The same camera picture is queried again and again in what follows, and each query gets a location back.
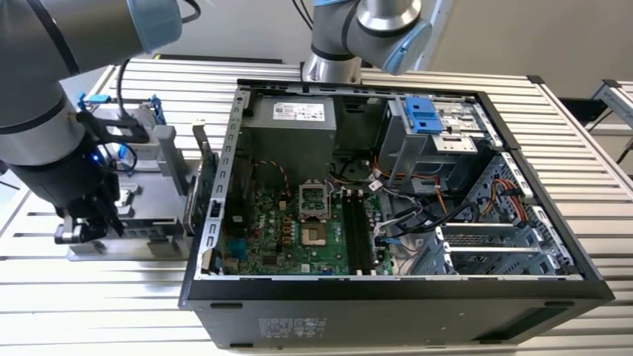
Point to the black PC case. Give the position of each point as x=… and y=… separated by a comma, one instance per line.
x=396, y=311

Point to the black RAM slot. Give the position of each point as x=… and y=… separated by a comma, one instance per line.
x=351, y=230
x=356, y=230
x=363, y=230

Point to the blue plastic drive latch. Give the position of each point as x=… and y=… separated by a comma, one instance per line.
x=421, y=115

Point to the green motherboard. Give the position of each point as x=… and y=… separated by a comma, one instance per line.
x=267, y=237

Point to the silver disk bay cage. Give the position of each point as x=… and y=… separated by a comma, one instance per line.
x=489, y=241

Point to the black case fan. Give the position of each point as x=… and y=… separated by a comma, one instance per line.
x=243, y=185

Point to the grey power supply unit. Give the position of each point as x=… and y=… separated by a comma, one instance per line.
x=292, y=148

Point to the green graphics card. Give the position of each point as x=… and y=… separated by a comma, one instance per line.
x=208, y=174

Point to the hard disk in blue carrier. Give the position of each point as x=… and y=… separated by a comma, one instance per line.
x=96, y=99

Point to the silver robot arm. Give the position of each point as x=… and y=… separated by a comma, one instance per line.
x=29, y=44

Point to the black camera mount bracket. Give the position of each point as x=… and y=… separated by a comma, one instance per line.
x=140, y=135

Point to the CPU socket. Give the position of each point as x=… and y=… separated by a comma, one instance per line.
x=315, y=234

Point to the aluminium side table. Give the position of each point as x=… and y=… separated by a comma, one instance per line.
x=613, y=92

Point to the grey parts rack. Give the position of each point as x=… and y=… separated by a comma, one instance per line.
x=168, y=148

